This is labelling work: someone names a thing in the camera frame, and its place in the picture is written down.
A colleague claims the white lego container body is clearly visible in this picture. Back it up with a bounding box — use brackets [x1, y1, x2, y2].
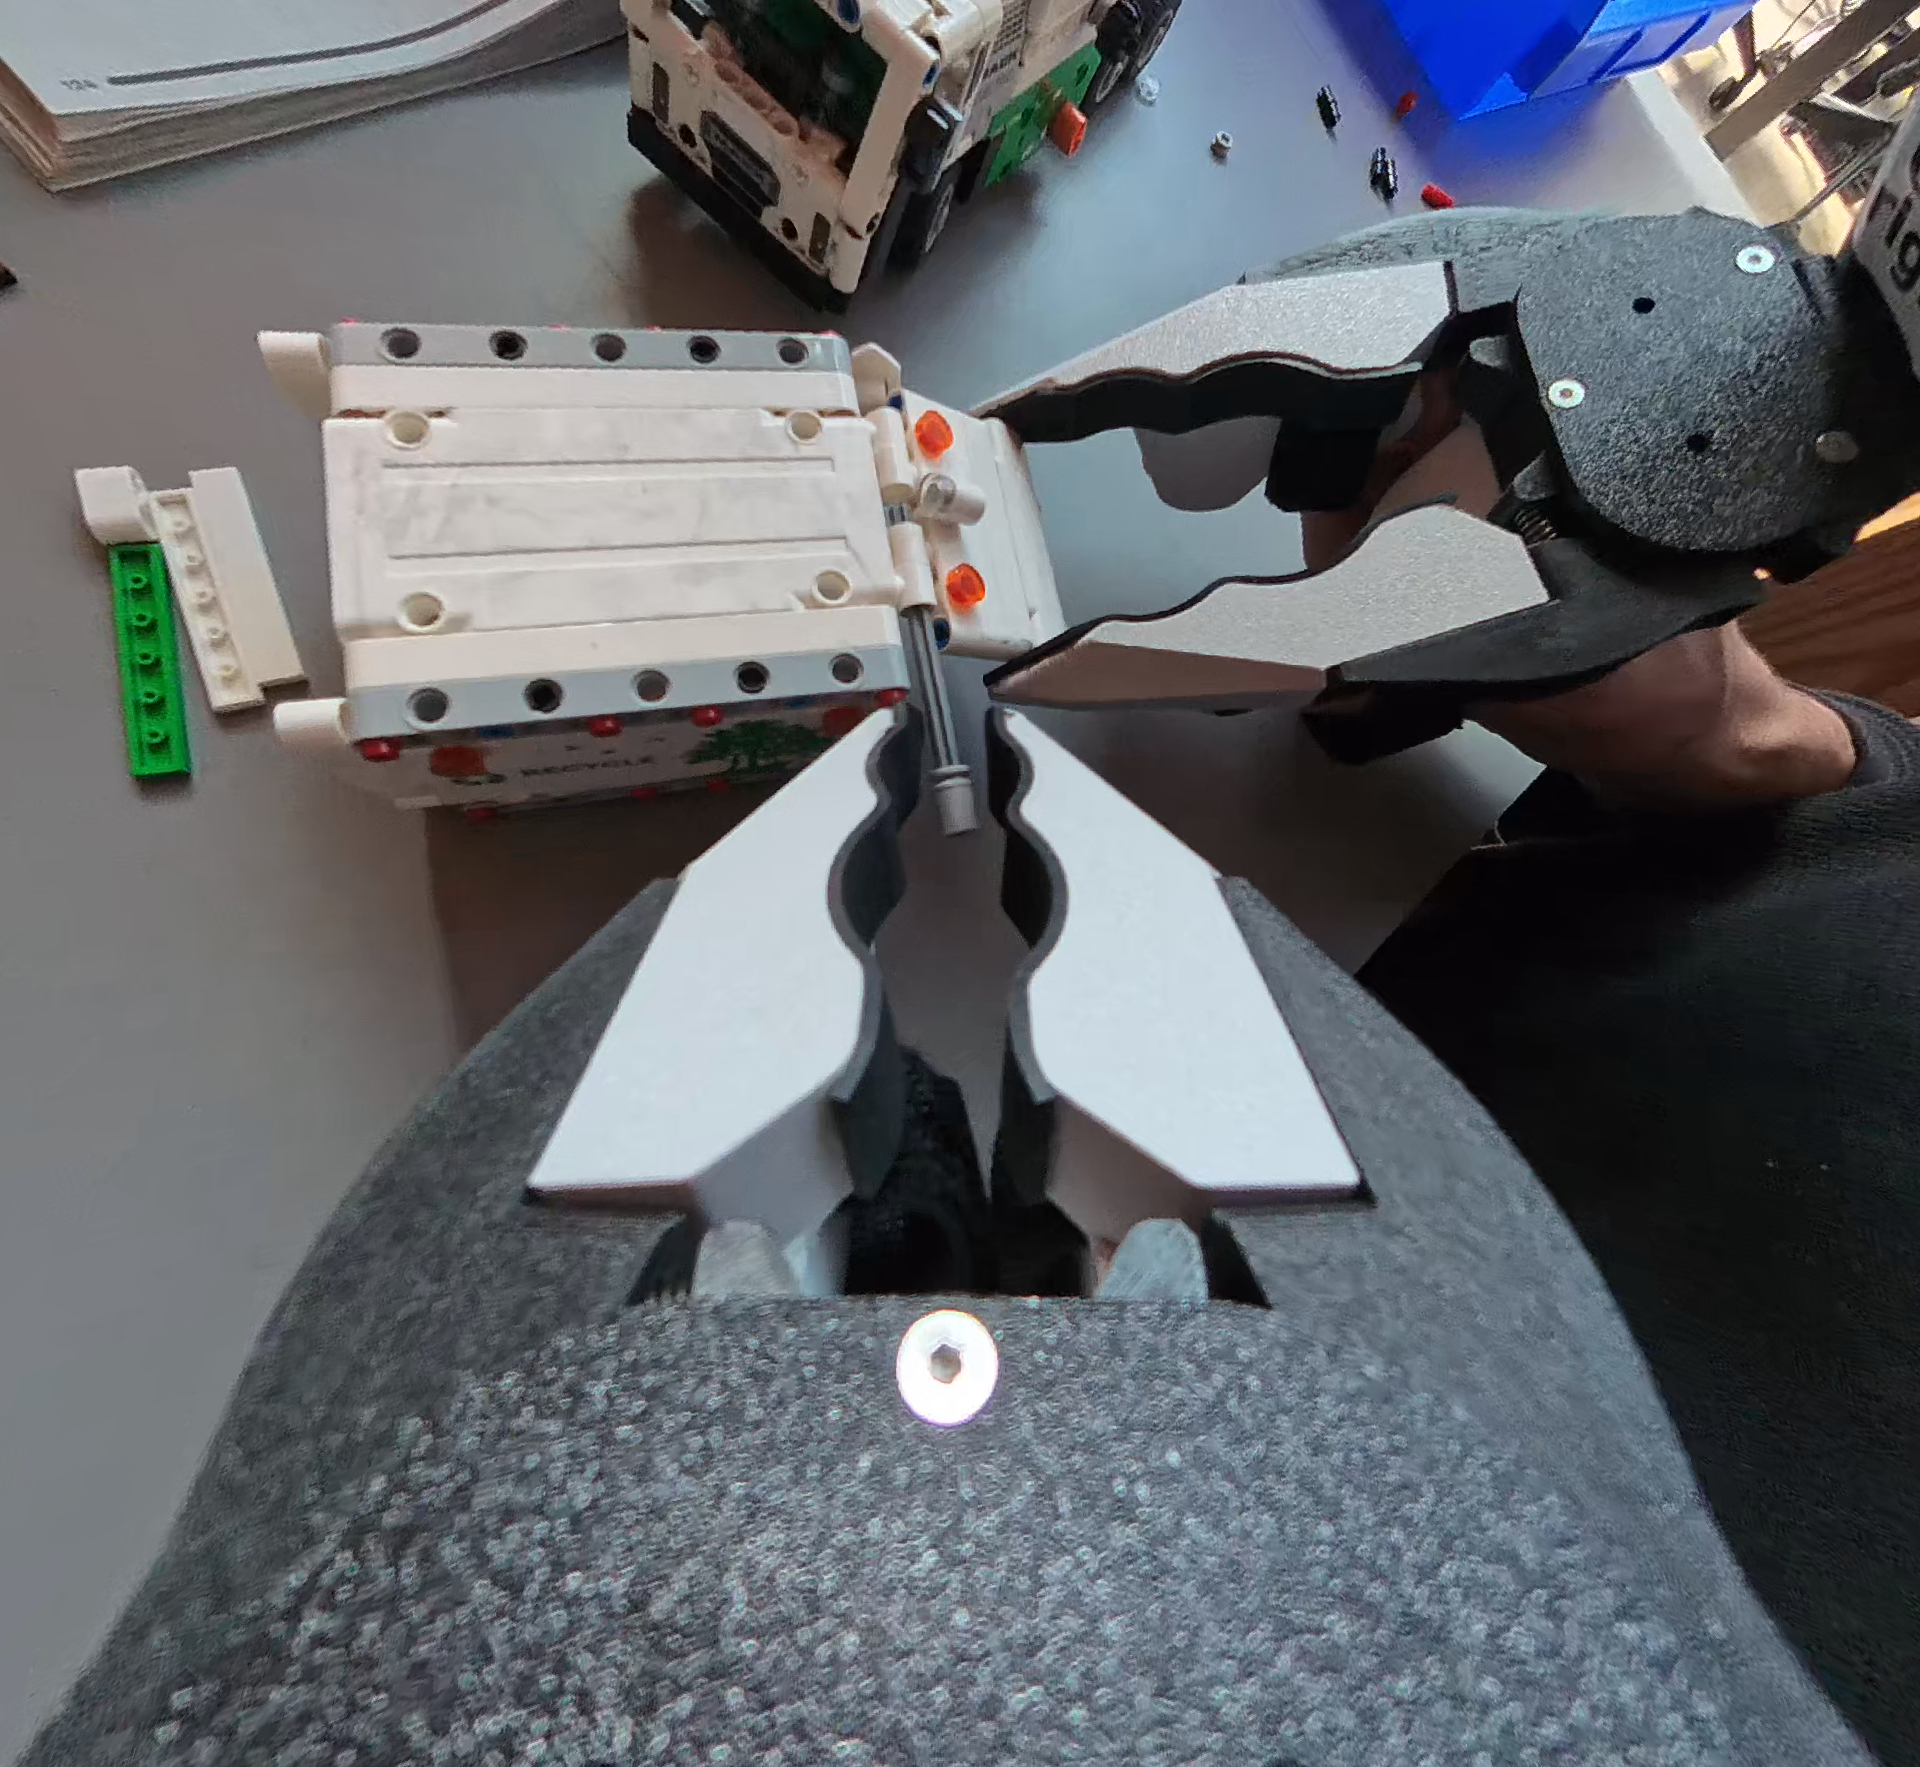
[254, 320, 1072, 827]

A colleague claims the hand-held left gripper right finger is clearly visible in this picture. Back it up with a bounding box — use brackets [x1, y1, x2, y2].
[987, 708, 1367, 1280]

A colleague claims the metal wire rack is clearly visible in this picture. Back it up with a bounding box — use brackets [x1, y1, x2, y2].
[1703, 0, 1920, 223]

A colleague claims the white curved lego piece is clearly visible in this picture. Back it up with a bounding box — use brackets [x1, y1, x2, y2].
[72, 462, 155, 547]

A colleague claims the person's right hand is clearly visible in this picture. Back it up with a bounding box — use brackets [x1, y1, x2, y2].
[1470, 615, 1863, 812]

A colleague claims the white studded lego plate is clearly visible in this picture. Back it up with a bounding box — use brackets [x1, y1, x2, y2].
[138, 484, 254, 714]

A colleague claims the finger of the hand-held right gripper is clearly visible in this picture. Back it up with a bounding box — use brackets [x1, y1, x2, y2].
[981, 498, 1557, 718]
[971, 259, 1460, 514]

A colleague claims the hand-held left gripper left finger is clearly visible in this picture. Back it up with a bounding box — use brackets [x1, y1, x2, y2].
[526, 708, 921, 1296]

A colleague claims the green lego plate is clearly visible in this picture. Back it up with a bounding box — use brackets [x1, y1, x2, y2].
[106, 539, 197, 782]

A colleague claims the grey lego axle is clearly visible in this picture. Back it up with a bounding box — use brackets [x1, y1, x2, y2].
[898, 597, 987, 839]

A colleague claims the white lego truck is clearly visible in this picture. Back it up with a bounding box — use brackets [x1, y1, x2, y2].
[619, 0, 1190, 314]

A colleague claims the person's dark sweater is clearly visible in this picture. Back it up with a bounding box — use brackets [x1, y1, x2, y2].
[1350, 685, 1920, 1767]

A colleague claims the white smooth lego tile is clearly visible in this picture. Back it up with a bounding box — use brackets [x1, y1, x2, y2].
[184, 462, 311, 691]

